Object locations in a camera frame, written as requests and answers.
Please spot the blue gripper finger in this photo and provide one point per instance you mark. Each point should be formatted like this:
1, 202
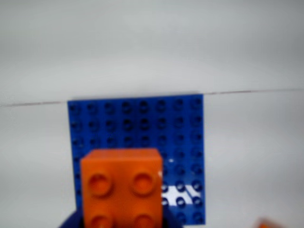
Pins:
74, 222
169, 221

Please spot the orange 2x4 block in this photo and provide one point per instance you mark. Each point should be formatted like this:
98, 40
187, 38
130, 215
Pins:
121, 171

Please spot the orange 2x2 block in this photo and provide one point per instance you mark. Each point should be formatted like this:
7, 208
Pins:
268, 224

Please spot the white foam board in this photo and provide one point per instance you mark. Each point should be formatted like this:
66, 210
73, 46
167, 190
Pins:
249, 154
142, 47

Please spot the blue 8x8 base plate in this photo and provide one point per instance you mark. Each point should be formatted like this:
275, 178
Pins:
142, 123

